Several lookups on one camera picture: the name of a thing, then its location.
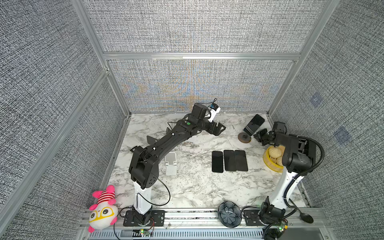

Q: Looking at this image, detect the green edged phone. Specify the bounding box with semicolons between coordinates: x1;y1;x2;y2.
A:
244;114;265;136

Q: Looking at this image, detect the teal edged phone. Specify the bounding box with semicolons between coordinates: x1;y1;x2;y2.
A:
224;150;237;172

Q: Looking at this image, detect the dark grey cased phone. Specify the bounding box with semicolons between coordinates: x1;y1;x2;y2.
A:
235;150;249;172

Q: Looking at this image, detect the black phone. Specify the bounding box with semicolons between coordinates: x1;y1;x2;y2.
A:
212;151;224;173

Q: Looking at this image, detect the wood base stand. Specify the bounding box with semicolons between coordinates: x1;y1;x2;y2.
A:
147;136;158;145
238;133;252;144

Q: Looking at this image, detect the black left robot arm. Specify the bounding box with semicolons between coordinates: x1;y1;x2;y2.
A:
129;116;226;215

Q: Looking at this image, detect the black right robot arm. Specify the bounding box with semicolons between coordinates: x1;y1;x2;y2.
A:
254;129;319;225

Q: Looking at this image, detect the white folding phone stand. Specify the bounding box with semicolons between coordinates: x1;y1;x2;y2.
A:
165;152;177;176

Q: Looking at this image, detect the yellow rimmed bamboo steamer basket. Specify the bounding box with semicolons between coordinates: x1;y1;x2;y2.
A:
263;146;285;173

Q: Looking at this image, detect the black spoon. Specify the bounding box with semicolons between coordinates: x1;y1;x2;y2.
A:
289;199;314;224

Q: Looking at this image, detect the pink white plush toy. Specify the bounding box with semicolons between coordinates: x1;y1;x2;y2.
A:
88;185;118;233

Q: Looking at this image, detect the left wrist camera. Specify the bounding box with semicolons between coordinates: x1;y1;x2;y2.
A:
208;103;221;123

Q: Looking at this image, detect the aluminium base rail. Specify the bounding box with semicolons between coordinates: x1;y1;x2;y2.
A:
75;208;337;240

